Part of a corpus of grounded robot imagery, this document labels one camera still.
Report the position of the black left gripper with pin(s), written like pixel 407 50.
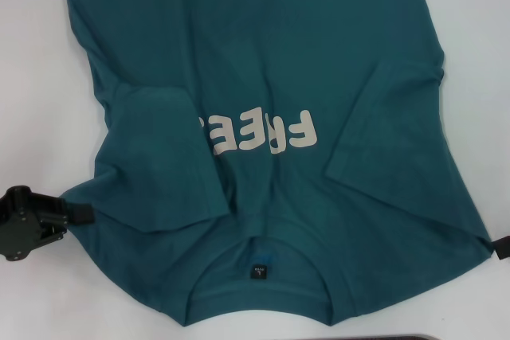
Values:
pixel 18 228

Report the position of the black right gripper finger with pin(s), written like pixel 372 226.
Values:
pixel 503 248

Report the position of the teal t-shirt with beige print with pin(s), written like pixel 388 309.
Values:
pixel 259 57

